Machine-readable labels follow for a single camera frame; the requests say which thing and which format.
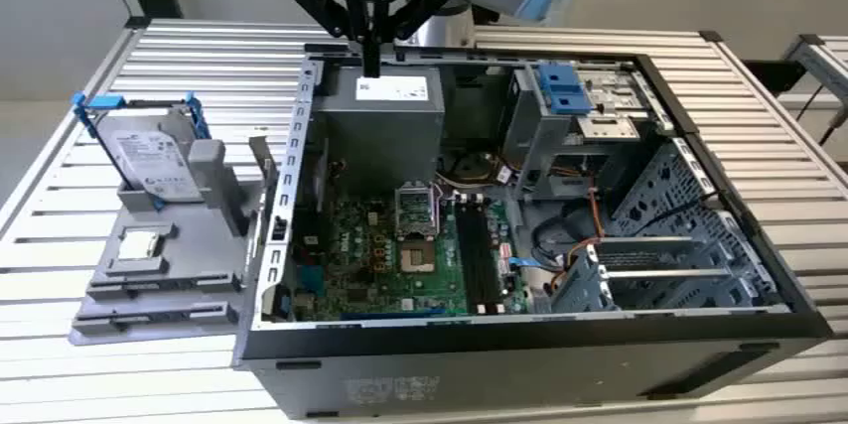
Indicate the orange square inductor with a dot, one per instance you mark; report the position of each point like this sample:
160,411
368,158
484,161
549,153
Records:
378,265
378,240
378,252

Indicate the black table corner cap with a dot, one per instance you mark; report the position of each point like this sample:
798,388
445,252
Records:
708,36
136,22

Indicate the black metal bracket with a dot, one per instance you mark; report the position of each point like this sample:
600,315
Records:
772,74

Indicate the silver CPU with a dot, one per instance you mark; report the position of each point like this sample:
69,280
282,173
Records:
137,244

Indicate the grey parts rack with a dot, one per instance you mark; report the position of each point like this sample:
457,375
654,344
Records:
192,255

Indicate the silver hard disk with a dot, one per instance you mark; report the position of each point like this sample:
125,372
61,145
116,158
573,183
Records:
148,156

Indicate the blue expansion slot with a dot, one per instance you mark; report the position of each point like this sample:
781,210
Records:
390,314

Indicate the teal board connector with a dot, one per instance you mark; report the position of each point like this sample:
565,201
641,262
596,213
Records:
309,279

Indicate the CPU socket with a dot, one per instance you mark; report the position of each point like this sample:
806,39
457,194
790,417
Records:
416,256

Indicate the blue drive latch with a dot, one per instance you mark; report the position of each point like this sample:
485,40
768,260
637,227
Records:
560,86

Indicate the black square chipset chip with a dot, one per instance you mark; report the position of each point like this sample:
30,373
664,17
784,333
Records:
357,295

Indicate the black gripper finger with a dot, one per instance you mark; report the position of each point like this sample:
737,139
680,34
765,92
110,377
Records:
420,12
317,2

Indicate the aluminium frame table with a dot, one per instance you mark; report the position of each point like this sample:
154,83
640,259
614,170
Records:
814,51

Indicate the small pale board connector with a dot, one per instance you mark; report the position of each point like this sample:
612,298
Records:
372,219

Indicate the green motherboard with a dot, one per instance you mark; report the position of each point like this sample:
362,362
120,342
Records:
344,265

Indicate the grey power supply unit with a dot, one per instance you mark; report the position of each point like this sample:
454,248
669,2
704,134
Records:
377,146

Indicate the blue disk carrier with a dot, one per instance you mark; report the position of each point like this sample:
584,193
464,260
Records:
98,102

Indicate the black open PC case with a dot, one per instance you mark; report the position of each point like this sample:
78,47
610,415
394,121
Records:
529,369

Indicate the white power connector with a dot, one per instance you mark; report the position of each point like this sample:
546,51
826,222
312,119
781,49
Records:
506,250

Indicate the black round cooler fan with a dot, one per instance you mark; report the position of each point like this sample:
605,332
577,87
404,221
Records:
473,166

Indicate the perforated metal disk bay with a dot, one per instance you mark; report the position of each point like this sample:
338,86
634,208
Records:
662,185

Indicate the black RAM slot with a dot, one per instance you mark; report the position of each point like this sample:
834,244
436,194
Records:
485,255
468,255
476,255

